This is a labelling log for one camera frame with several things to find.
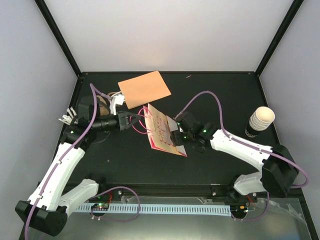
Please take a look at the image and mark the cream cakes paper bag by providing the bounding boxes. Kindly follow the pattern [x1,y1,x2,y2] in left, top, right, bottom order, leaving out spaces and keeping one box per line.
[133,103,187,157]

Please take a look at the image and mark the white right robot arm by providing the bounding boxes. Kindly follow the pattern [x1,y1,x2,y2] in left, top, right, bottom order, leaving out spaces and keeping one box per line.
[169,112,300,202]

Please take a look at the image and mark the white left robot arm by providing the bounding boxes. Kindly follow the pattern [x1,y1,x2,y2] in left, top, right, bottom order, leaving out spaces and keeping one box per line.
[15,96,141,237]

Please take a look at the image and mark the brown pulp cup carriers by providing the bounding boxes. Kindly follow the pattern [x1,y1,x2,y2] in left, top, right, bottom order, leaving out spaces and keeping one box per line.
[96,95,110,118]

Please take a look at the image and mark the plain brown paper bag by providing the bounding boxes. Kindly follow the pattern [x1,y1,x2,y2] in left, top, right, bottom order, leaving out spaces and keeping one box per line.
[118,71,171,109]

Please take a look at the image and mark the white straws bundle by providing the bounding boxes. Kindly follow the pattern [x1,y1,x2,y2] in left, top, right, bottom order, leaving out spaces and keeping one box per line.
[58,106,78,126]

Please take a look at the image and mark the stack of paper cups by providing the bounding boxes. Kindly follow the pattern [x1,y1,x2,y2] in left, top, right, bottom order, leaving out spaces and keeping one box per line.
[245,106,276,138]

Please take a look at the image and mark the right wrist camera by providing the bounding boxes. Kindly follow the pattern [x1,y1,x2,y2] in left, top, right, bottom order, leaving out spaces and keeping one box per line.
[174,112,185,123]

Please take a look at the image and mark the light blue cable duct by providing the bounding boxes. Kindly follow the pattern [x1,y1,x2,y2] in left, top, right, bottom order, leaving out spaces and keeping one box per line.
[75,202,231,217]

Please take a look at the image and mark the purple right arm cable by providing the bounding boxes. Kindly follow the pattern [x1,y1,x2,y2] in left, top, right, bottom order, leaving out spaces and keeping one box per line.
[178,90,310,188]

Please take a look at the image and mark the black frame post left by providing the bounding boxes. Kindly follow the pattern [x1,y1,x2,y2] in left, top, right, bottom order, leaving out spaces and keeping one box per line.
[34,0,82,77]

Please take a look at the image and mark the black frame post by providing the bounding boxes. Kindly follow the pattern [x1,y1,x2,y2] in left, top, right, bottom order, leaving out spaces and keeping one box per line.
[34,0,82,77]
[255,0,304,77]

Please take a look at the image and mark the black frame post right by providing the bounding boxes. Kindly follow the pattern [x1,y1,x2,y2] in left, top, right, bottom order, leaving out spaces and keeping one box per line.
[255,0,304,77]

